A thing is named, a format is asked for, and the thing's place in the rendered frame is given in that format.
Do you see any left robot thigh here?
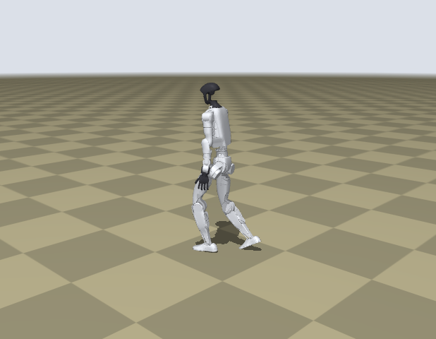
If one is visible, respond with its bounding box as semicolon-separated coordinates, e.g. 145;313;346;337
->
193;163;223;211

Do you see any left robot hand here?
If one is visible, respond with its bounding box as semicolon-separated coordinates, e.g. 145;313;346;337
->
195;166;210;190

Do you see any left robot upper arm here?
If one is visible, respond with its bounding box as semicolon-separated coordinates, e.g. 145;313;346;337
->
202;111;214;147

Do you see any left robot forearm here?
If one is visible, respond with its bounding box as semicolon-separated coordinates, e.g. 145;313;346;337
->
201;139;212;173

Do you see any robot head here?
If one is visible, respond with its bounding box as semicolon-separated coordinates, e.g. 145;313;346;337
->
200;83;222;108

